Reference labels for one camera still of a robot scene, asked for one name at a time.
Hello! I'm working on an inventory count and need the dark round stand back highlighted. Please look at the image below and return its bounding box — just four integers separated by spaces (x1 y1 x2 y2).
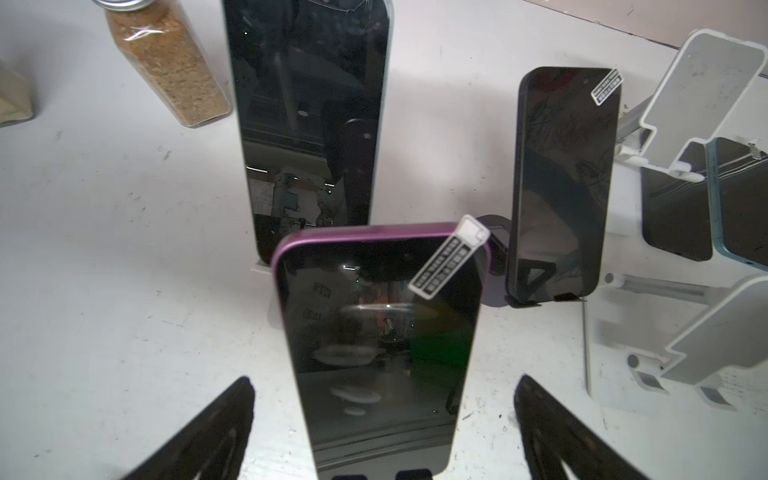
477 213 589 310

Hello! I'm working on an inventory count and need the green-edged phone back left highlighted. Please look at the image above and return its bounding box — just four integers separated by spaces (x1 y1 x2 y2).
223 1 394 262

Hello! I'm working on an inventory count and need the white stand front centre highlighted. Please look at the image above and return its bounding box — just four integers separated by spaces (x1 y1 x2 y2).
584 273 767 413

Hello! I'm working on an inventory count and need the black phone with sticker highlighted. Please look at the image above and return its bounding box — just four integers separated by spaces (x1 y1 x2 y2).
506 66 622 308

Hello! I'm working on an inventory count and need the brown spice glass jar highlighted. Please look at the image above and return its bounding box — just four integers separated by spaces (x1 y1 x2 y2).
96 0 231 128

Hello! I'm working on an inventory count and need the white stand back left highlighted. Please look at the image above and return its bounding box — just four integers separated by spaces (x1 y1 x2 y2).
251 260 284 331

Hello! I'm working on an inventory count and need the teal phone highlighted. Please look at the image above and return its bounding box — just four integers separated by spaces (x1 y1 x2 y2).
705 138 767 271

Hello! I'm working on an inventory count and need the purple phone with sticker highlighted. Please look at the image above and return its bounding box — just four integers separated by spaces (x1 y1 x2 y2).
271 216 490 479

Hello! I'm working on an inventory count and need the white stand far right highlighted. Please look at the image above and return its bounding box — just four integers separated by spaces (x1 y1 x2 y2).
614 29 767 183

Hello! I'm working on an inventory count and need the white stand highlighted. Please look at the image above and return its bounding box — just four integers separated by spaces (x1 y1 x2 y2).
584 273 767 413
614 29 767 183
251 260 284 331

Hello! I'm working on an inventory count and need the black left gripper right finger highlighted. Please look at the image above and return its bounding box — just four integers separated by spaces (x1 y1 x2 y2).
514 375 645 479

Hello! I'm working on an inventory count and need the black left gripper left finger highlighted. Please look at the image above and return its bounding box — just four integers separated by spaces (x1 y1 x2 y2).
126 376 255 479

